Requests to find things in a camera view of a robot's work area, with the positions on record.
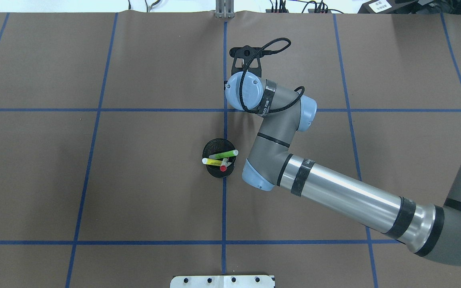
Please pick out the black device with label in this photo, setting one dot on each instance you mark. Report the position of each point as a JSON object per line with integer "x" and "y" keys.
{"x": 386, "y": 6}

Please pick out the green highlighter pen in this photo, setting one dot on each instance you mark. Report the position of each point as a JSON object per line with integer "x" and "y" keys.
{"x": 226, "y": 154}

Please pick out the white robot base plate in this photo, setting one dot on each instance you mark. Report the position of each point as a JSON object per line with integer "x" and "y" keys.
{"x": 224, "y": 281}

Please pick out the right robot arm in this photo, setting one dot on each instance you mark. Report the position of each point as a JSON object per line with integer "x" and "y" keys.
{"x": 429, "y": 231}

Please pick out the white red-capped marker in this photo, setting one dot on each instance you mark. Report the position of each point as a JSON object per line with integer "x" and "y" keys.
{"x": 224, "y": 164}

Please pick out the yellow highlighter pen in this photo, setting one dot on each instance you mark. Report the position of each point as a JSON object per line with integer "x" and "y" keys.
{"x": 211, "y": 162}

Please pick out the grey aluminium frame post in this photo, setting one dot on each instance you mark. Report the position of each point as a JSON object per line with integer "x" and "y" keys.
{"x": 224, "y": 9}

